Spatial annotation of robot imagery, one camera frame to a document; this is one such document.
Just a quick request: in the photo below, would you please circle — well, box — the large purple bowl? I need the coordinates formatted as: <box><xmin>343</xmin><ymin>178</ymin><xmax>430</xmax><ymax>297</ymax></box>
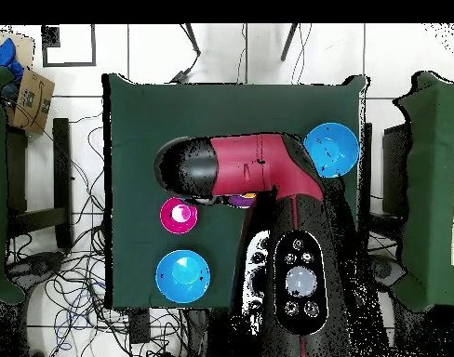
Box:
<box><xmin>226</xmin><ymin>194</ymin><xmax>258</xmax><ymax>209</ymax></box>

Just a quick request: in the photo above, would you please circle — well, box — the crimson small bowl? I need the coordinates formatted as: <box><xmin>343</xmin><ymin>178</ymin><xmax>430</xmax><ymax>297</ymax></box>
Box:
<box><xmin>159</xmin><ymin>196</ymin><xmax>199</xmax><ymax>235</ymax></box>

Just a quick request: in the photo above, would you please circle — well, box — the large blue bowl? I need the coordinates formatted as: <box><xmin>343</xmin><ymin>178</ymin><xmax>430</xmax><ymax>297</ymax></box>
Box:
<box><xmin>303</xmin><ymin>122</ymin><xmax>361</xmax><ymax>179</ymax></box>
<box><xmin>154</xmin><ymin>248</ymin><xmax>212</xmax><ymax>305</ymax></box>

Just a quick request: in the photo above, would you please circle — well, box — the dark green tablecloth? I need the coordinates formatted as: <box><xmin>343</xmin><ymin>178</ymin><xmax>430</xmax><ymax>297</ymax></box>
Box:
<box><xmin>101</xmin><ymin>73</ymin><xmax>369</xmax><ymax>310</ymax></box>

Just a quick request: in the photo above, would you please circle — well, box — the black power adapter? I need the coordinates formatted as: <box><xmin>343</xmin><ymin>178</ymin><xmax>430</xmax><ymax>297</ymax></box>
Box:
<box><xmin>169</xmin><ymin>69</ymin><xmax>191</xmax><ymax>85</ymax></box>

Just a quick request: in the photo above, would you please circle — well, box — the black power brick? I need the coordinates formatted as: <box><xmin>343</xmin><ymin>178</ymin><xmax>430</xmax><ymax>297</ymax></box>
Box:
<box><xmin>128</xmin><ymin>308</ymin><xmax>151</xmax><ymax>345</ymax></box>

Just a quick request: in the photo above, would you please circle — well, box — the black tripod leg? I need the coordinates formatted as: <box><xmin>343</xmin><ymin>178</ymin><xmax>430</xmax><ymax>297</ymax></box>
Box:
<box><xmin>180</xmin><ymin>23</ymin><xmax>202</xmax><ymax>57</ymax></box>
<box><xmin>279</xmin><ymin>23</ymin><xmax>300</xmax><ymax>62</ymax></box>

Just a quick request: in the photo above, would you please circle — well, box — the black equipment box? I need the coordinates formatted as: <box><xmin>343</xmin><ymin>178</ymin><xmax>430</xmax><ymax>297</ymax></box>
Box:
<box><xmin>381</xmin><ymin>124</ymin><xmax>413</xmax><ymax>217</ymax></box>

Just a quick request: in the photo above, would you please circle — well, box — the grey stand base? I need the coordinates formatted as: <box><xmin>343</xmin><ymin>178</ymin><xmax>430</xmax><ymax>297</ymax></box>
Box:
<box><xmin>371</xmin><ymin>255</ymin><xmax>407</xmax><ymax>289</ymax></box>

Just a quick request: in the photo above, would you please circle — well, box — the cardboard box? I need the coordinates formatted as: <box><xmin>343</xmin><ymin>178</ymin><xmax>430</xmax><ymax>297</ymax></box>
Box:
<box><xmin>6</xmin><ymin>67</ymin><xmax>56</xmax><ymax>135</ymax></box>

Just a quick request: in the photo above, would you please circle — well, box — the blue cloth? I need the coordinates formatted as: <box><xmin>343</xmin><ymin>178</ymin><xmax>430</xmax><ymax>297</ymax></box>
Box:
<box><xmin>0</xmin><ymin>37</ymin><xmax>25</xmax><ymax>81</ymax></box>

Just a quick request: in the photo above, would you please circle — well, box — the black cable tangle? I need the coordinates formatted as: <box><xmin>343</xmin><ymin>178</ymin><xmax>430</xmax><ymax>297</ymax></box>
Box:
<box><xmin>7</xmin><ymin>111</ymin><xmax>209</xmax><ymax>357</ymax></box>

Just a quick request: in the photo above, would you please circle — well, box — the black bench frame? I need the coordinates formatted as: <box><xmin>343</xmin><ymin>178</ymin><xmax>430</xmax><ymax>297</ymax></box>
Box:
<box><xmin>7</xmin><ymin>117</ymin><xmax>73</xmax><ymax>250</ymax></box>

